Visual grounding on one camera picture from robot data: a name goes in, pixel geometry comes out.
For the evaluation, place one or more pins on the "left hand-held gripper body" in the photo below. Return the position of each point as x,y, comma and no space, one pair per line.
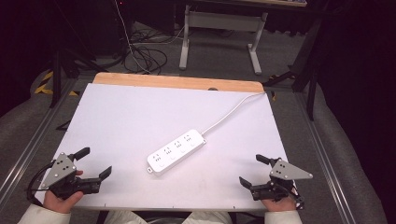
60,169

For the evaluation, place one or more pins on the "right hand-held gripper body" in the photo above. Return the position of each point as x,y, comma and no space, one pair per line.
286,171

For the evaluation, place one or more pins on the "white power strip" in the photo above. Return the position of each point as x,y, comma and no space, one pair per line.
176,152

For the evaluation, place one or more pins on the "person's right hand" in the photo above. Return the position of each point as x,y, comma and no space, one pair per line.
280,205

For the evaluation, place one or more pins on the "person's left hand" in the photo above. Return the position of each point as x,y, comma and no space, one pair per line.
59,203

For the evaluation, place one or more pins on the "white table board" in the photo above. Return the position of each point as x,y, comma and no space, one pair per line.
140,118

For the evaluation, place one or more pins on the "yellow black floor tape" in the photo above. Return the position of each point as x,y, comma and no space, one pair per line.
46,84

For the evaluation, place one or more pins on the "person's legs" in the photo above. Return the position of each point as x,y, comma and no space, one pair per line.
168,218

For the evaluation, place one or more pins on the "black metal stand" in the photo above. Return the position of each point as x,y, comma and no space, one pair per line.
308,68
60,67

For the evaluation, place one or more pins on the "wooden table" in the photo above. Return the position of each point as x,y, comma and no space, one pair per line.
174,81

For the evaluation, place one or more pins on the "metal floor rail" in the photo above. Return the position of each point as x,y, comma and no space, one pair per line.
34,140
323,155

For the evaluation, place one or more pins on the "white desk frame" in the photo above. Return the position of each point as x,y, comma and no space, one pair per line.
222,20

